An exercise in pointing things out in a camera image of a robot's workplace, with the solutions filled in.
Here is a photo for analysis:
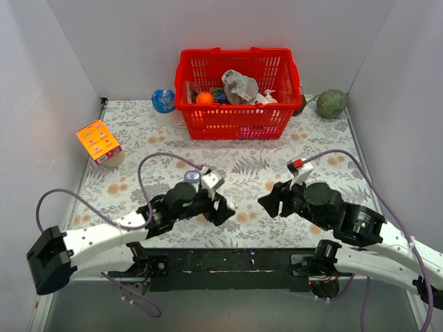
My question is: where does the beige round container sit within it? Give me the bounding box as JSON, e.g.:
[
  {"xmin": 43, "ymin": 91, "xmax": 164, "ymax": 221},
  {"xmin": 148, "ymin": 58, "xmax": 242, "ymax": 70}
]
[{"xmin": 100, "ymin": 151, "xmax": 125, "ymax": 168}]

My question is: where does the white pump bottle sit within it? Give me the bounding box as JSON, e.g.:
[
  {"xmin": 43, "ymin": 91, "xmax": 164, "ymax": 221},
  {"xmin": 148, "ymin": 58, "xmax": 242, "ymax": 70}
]
[{"xmin": 254, "ymin": 89, "xmax": 278, "ymax": 104}]

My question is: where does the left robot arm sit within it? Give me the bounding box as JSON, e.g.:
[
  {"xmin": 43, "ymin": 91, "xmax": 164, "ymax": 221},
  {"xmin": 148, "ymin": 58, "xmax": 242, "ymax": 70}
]
[{"xmin": 26, "ymin": 182, "xmax": 235, "ymax": 295}]

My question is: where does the crumpled grey plastic bag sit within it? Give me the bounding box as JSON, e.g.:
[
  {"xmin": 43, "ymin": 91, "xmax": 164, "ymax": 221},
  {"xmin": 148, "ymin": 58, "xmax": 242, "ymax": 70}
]
[{"xmin": 221, "ymin": 69, "xmax": 259, "ymax": 104}]

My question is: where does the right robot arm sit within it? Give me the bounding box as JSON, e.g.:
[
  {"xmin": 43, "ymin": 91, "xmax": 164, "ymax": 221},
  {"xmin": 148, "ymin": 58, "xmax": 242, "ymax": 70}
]
[{"xmin": 257, "ymin": 183, "xmax": 442, "ymax": 309}]

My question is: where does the green melon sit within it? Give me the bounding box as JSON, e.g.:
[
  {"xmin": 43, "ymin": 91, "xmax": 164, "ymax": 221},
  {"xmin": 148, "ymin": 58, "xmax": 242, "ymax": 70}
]
[{"xmin": 316, "ymin": 89, "xmax": 347, "ymax": 119}]

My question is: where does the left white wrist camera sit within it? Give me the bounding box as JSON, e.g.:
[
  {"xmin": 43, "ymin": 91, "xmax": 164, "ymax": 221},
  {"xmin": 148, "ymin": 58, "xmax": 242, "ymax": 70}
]
[{"xmin": 200, "ymin": 165, "xmax": 225, "ymax": 200}]

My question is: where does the green blue item in basket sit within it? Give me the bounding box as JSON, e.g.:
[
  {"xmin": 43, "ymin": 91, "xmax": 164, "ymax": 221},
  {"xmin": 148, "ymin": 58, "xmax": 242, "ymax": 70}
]
[{"xmin": 211, "ymin": 87, "xmax": 229, "ymax": 104}]

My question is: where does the purple earbud charging case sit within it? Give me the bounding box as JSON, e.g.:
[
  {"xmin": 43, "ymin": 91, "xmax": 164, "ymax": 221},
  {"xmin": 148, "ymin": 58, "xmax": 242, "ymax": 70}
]
[{"xmin": 184, "ymin": 170, "xmax": 201, "ymax": 184}]

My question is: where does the brown object behind basket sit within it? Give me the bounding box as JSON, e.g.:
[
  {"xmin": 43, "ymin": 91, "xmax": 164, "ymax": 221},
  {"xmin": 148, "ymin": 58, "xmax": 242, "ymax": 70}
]
[{"xmin": 291, "ymin": 86, "xmax": 308, "ymax": 117}]

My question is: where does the white earbud charging case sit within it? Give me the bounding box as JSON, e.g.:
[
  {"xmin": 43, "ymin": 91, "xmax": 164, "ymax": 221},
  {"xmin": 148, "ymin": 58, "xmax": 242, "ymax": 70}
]
[{"xmin": 213, "ymin": 199, "xmax": 236, "ymax": 212}]

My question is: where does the blue lidded white cup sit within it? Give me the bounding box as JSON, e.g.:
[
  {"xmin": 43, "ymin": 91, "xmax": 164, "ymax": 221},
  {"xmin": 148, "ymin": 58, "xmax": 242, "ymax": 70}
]
[{"xmin": 151, "ymin": 89, "xmax": 179, "ymax": 126}]

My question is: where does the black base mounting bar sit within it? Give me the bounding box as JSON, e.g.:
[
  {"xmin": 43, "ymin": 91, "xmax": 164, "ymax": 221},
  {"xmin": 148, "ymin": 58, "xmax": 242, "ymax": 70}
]
[{"xmin": 110, "ymin": 243, "xmax": 340, "ymax": 299}]

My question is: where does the orange fruit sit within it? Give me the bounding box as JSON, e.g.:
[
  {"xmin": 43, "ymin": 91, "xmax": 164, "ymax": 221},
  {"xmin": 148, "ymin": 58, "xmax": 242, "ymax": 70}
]
[{"xmin": 196, "ymin": 91, "xmax": 214, "ymax": 106}]

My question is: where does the orange snack box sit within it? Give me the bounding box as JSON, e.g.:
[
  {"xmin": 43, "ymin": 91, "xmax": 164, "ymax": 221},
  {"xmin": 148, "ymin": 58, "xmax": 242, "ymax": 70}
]
[{"xmin": 76, "ymin": 120, "xmax": 123, "ymax": 165}]

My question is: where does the red plastic shopping basket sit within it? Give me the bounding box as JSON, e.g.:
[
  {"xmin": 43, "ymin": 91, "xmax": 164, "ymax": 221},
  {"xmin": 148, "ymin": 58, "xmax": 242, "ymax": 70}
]
[{"xmin": 175, "ymin": 47, "xmax": 302, "ymax": 140}]

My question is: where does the floral patterned table mat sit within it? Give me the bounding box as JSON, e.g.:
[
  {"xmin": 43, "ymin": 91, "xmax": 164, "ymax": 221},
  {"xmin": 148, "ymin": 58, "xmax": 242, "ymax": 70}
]
[{"xmin": 69, "ymin": 100, "xmax": 378, "ymax": 248}]

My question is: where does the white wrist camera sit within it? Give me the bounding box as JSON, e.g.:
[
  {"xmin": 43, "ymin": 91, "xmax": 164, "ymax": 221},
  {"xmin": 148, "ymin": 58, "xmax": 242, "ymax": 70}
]
[
  {"xmin": 287, "ymin": 159, "xmax": 314, "ymax": 189},
  {"xmin": 200, "ymin": 165, "xmax": 225, "ymax": 200}
]

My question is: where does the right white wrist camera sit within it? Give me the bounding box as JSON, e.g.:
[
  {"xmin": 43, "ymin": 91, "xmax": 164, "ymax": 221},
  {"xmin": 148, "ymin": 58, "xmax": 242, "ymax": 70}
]
[{"xmin": 287, "ymin": 159, "xmax": 314, "ymax": 189}]

